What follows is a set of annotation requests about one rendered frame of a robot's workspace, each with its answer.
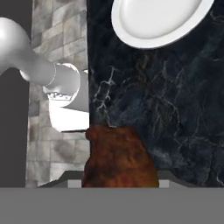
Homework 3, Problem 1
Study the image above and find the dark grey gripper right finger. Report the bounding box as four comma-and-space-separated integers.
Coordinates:
157, 170, 203, 188

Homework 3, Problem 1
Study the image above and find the brown chicken drumstick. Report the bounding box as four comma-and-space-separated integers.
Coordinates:
81, 124, 160, 188

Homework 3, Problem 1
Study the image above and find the white plate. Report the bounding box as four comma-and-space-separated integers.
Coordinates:
110, 0, 216, 50

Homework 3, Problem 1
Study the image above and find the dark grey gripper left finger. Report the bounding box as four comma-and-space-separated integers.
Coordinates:
37, 171, 86, 188

